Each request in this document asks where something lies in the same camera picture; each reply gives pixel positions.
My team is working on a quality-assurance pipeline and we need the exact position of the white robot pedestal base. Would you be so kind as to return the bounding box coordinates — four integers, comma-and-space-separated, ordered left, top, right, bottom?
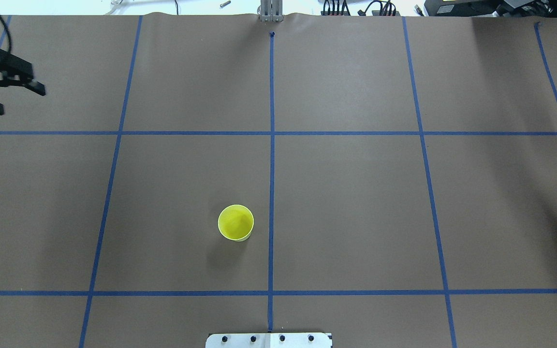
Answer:
205, 332, 333, 348

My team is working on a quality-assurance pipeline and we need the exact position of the aluminium frame post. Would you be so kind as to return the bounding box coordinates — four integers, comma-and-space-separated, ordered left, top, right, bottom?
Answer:
257, 0, 284, 22

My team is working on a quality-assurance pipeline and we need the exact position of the yellow plastic cup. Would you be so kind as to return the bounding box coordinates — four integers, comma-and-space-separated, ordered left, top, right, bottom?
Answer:
217, 204, 254, 242

